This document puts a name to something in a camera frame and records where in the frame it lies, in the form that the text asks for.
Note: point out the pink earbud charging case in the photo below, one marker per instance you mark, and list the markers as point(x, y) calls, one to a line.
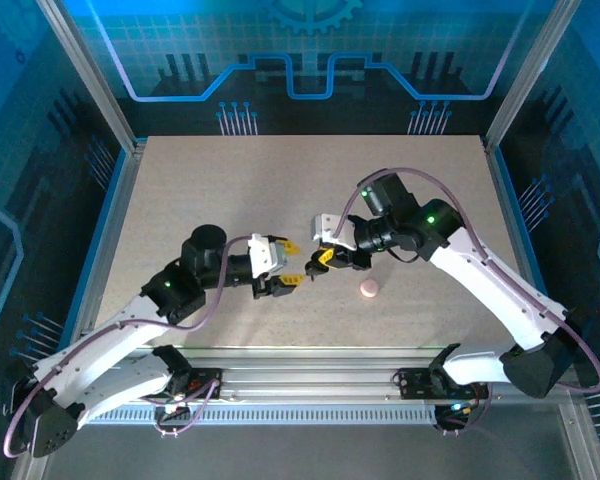
point(369, 289)

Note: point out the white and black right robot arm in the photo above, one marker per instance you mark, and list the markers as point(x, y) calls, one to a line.
point(495, 290)

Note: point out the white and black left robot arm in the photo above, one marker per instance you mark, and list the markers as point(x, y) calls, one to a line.
point(105, 345)

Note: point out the long aluminium frame rail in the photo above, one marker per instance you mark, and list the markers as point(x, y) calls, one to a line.
point(305, 370)

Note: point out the aluminium side rail blue trim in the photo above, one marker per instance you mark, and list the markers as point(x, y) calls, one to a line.
point(511, 200)
point(107, 225)

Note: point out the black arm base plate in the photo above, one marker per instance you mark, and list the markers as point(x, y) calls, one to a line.
point(415, 382)
point(205, 380)

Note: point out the aluminium frame post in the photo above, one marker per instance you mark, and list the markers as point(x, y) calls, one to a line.
point(532, 65)
point(86, 65)

